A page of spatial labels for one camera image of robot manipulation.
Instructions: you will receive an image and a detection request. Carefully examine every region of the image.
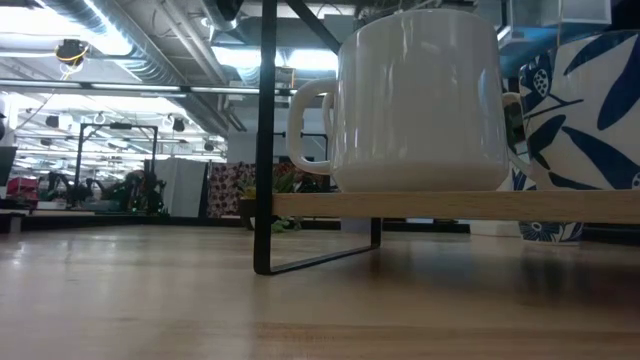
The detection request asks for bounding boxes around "plain white mug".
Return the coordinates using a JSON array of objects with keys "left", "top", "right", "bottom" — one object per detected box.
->
[{"left": 285, "top": 8, "right": 510, "bottom": 194}]

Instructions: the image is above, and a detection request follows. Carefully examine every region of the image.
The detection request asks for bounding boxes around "blue and white leaf mug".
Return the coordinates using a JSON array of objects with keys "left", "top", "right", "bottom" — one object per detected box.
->
[{"left": 502, "top": 29, "right": 640, "bottom": 192}]

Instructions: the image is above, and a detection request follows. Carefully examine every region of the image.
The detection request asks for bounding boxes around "potted green plant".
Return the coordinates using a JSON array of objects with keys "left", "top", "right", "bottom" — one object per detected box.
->
[{"left": 238, "top": 169, "right": 321, "bottom": 234}]

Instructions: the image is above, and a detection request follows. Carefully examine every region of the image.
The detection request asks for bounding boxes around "floral patterned panel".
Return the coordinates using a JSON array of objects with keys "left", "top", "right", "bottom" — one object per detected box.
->
[{"left": 207, "top": 160, "right": 257, "bottom": 219}]

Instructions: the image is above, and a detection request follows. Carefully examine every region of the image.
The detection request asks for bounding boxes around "wooden rack shelf board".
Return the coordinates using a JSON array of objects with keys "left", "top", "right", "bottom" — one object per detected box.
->
[{"left": 272, "top": 189, "right": 640, "bottom": 225}]

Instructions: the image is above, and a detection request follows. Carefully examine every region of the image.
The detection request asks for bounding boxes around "white partition panel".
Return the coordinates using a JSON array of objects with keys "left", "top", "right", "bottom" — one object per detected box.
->
[{"left": 153, "top": 157, "right": 209, "bottom": 219}]

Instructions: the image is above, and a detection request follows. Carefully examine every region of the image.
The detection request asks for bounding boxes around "long ceiling light bar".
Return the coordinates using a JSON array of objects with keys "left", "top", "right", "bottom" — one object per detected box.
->
[{"left": 0, "top": 78, "right": 301, "bottom": 97}]

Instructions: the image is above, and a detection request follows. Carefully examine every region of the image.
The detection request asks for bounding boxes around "blue and white flower mug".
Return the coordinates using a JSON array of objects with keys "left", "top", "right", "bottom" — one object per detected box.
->
[{"left": 509, "top": 167, "right": 585, "bottom": 246}]

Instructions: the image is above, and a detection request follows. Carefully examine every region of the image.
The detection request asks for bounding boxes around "teal blue panel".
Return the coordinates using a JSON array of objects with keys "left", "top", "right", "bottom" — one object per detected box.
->
[{"left": 498, "top": 25, "right": 564, "bottom": 77}]

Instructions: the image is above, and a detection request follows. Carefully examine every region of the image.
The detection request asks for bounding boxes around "black yellow hanging device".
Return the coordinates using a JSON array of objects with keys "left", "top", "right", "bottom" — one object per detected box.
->
[{"left": 54, "top": 38, "right": 91, "bottom": 66}]

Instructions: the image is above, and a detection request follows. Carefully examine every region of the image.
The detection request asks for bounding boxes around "red box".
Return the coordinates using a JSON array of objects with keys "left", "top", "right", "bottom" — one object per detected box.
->
[{"left": 5, "top": 176, "right": 40, "bottom": 202}]

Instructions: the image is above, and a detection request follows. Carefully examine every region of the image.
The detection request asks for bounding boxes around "dark monitor screen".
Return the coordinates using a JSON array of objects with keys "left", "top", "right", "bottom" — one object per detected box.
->
[{"left": 0, "top": 145, "right": 19, "bottom": 187}]

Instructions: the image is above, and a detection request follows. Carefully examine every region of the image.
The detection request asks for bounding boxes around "small black camera frame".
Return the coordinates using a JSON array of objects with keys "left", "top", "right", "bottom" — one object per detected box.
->
[{"left": 280, "top": 130, "right": 330, "bottom": 164}]

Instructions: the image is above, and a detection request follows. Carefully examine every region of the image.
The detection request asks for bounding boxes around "black metal rack frame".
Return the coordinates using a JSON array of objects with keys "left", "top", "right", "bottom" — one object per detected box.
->
[{"left": 253, "top": 0, "right": 384, "bottom": 276}]

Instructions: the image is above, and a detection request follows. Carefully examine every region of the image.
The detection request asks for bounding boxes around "black workstation frame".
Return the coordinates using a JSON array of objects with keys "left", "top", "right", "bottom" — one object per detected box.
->
[{"left": 74, "top": 122, "right": 159, "bottom": 211}]

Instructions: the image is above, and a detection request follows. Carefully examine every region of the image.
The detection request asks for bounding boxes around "black table edge rail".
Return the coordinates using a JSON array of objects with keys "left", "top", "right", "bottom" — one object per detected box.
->
[{"left": 0, "top": 212, "right": 251, "bottom": 232}]

